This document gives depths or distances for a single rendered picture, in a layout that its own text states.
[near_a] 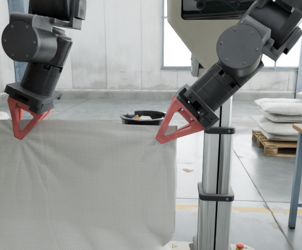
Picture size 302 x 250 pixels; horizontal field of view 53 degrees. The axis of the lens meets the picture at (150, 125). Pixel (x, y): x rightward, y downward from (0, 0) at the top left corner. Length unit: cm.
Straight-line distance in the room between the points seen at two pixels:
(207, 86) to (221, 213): 79
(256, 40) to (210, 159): 76
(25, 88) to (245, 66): 36
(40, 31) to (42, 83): 10
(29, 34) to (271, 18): 35
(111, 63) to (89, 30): 110
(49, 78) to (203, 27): 53
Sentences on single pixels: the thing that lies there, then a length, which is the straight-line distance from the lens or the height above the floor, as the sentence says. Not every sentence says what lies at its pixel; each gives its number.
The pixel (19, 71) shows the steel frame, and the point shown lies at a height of 77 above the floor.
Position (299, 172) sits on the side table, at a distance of 230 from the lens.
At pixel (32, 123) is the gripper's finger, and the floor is 108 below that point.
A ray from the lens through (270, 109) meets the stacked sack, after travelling 386.
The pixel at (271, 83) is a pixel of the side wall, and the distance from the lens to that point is 892.
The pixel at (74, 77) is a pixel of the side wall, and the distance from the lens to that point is 902.
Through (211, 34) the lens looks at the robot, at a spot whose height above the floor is 126.
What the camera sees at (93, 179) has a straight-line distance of 56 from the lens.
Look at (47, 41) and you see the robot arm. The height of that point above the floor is 121.
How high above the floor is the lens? 119
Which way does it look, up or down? 13 degrees down
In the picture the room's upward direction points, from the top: straight up
